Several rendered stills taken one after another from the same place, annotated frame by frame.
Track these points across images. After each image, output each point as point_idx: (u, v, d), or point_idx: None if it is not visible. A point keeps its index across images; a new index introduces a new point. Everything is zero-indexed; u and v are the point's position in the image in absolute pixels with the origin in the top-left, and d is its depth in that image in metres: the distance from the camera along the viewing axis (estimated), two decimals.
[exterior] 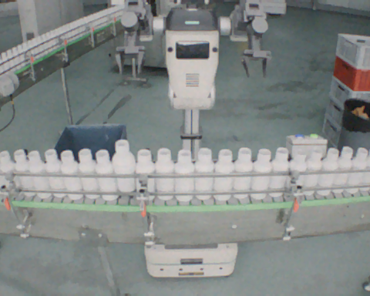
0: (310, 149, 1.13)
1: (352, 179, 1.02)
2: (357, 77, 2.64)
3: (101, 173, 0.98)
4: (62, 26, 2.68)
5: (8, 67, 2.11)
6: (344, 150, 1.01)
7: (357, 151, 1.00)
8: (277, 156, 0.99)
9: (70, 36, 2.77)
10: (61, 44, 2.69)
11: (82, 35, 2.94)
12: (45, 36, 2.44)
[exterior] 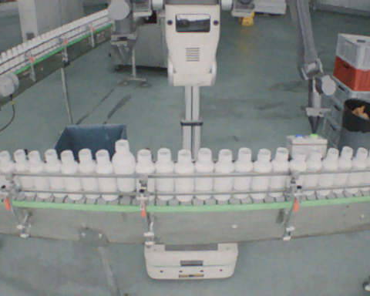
0: (310, 149, 1.13)
1: (352, 179, 1.02)
2: (357, 77, 2.64)
3: (101, 173, 0.98)
4: (62, 26, 2.68)
5: (8, 67, 2.11)
6: (344, 150, 1.01)
7: (357, 151, 1.00)
8: (277, 156, 0.99)
9: (70, 36, 2.77)
10: (61, 44, 2.69)
11: (82, 35, 2.94)
12: (45, 36, 2.44)
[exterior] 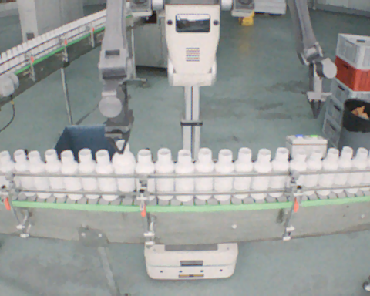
0: (310, 149, 1.13)
1: (352, 179, 1.02)
2: (357, 77, 2.64)
3: (101, 173, 0.98)
4: (62, 26, 2.68)
5: (8, 67, 2.11)
6: (344, 150, 1.01)
7: (357, 151, 1.00)
8: (277, 156, 0.99)
9: (70, 36, 2.77)
10: (61, 44, 2.69)
11: (82, 35, 2.94)
12: (45, 36, 2.44)
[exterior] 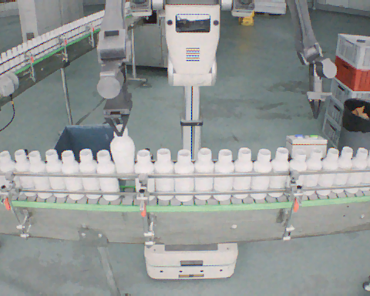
0: (310, 149, 1.13)
1: (352, 179, 1.02)
2: (357, 77, 2.64)
3: (102, 173, 0.98)
4: (62, 26, 2.68)
5: (8, 67, 2.11)
6: (344, 150, 1.01)
7: (357, 151, 1.00)
8: (277, 156, 0.99)
9: (70, 36, 2.77)
10: (61, 44, 2.69)
11: (82, 35, 2.94)
12: (45, 36, 2.44)
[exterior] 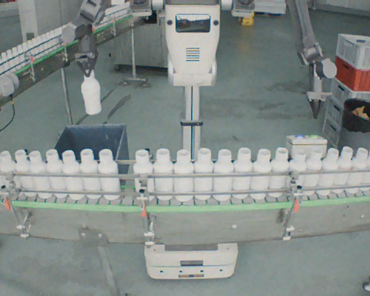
0: (310, 149, 1.13)
1: (352, 179, 1.02)
2: (357, 77, 2.64)
3: (105, 172, 0.98)
4: (62, 26, 2.68)
5: (8, 67, 2.11)
6: (344, 150, 1.01)
7: (357, 151, 1.00)
8: (277, 156, 0.99)
9: None
10: (61, 44, 2.69)
11: None
12: (45, 36, 2.44)
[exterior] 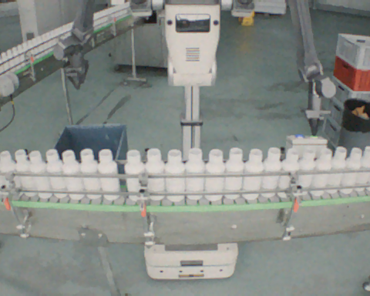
0: None
1: (346, 179, 1.02)
2: (357, 77, 2.64)
3: (104, 172, 0.98)
4: (62, 26, 2.68)
5: (8, 67, 2.11)
6: (338, 150, 1.01)
7: (351, 151, 1.00)
8: (269, 156, 0.99)
9: (70, 36, 2.77)
10: None
11: None
12: (45, 36, 2.44)
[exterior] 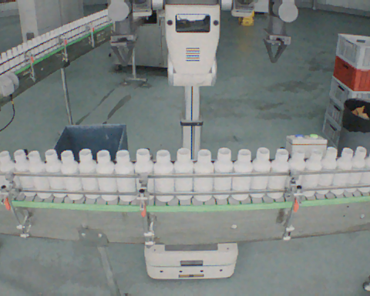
0: (310, 149, 1.13)
1: (338, 180, 1.02)
2: (357, 77, 2.64)
3: (100, 173, 0.98)
4: (62, 26, 2.68)
5: (8, 67, 2.11)
6: (329, 150, 1.01)
7: (342, 151, 1.00)
8: (258, 156, 0.99)
9: (70, 36, 2.77)
10: (61, 44, 2.69)
11: (82, 35, 2.94)
12: (45, 36, 2.44)
